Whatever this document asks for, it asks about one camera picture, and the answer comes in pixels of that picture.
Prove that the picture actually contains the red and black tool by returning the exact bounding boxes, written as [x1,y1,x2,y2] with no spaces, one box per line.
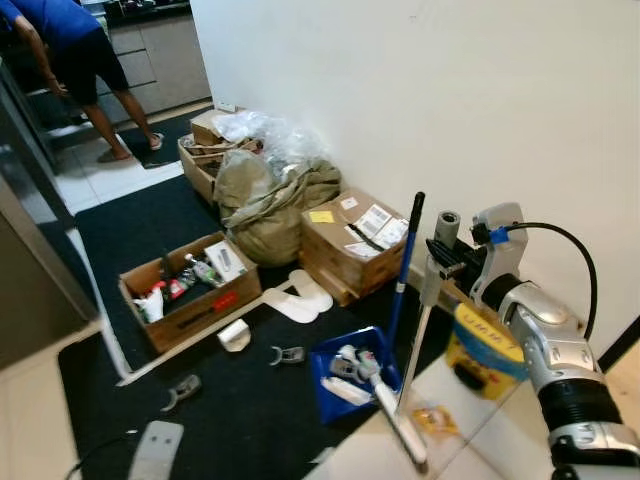
[160,275,196,301]

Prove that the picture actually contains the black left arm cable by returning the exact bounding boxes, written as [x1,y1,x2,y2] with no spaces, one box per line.
[65,430,136,480]

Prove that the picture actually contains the yellow and blue bag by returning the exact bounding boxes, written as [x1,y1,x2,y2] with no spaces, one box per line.
[445,303,526,401]

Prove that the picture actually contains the clear plastic bottle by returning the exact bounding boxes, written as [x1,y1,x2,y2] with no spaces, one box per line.
[185,253,221,286]

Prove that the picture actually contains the cardboard box of scraps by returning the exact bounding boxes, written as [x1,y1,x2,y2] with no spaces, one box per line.
[178,130,251,206]

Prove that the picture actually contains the white plastic tube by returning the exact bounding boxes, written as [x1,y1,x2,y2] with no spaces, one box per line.
[322,375,373,406]

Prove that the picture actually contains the grey kitchen cabinets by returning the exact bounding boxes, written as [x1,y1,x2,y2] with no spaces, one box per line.
[100,10,211,116]

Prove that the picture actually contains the labelled closed cardboard box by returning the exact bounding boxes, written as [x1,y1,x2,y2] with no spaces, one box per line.
[300,188,411,296]

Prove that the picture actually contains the yellow snack wrapper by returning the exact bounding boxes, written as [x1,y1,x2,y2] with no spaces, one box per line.
[410,405,459,438]

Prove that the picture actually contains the open brown cardboard box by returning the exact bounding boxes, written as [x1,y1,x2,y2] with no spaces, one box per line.
[118,232,263,353]

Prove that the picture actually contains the clear plastic bags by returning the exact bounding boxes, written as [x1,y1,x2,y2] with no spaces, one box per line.
[212,110,326,171]

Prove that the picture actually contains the white crumpled bag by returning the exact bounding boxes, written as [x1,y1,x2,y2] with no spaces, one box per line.
[138,283,166,323]

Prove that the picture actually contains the black wall edge trim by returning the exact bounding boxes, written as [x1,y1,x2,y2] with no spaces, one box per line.
[590,318,640,373]

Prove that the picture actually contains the small brown cardboard box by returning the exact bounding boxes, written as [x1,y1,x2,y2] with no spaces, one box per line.
[190,108,241,146]

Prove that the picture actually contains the white product box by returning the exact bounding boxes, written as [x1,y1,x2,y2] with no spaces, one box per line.
[203,240,247,283]

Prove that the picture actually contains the large dark floor mat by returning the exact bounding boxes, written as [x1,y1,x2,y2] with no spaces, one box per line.
[58,175,461,480]

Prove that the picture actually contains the grey fridge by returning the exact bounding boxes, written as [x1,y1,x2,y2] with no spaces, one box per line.
[0,60,101,373]

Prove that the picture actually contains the small white box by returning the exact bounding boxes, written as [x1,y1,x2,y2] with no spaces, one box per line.
[218,318,251,353]

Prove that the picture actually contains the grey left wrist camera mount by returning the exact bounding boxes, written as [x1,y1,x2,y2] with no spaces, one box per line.
[128,420,186,480]

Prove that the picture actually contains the olive green sack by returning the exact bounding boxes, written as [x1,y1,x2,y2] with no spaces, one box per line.
[213,150,343,266]

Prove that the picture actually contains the blue long handled dustpan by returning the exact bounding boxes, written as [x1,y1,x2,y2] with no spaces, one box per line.
[310,192,426,426]

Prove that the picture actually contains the grey handled white broom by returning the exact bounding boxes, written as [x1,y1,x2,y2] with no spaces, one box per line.
[372,212,462,469]

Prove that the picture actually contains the dark kitchen mat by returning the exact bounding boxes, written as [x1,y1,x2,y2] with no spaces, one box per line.
[120,110,201,169]

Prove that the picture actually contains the person in black shorts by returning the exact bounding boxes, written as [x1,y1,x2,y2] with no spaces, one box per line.
[0,0,166,161]

